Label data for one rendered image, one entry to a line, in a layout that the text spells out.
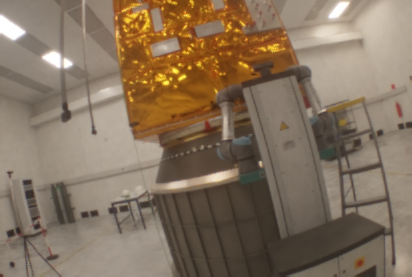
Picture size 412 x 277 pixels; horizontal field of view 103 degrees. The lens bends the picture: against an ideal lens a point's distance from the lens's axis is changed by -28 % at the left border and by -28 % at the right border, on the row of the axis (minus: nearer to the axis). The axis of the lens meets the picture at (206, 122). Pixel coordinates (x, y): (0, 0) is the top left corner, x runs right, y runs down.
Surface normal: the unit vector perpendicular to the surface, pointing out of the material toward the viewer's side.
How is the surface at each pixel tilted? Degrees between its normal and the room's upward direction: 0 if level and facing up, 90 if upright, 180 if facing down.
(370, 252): 90
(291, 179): 90
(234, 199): 90
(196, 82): 88
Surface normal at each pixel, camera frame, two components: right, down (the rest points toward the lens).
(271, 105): -0.08, -0.12
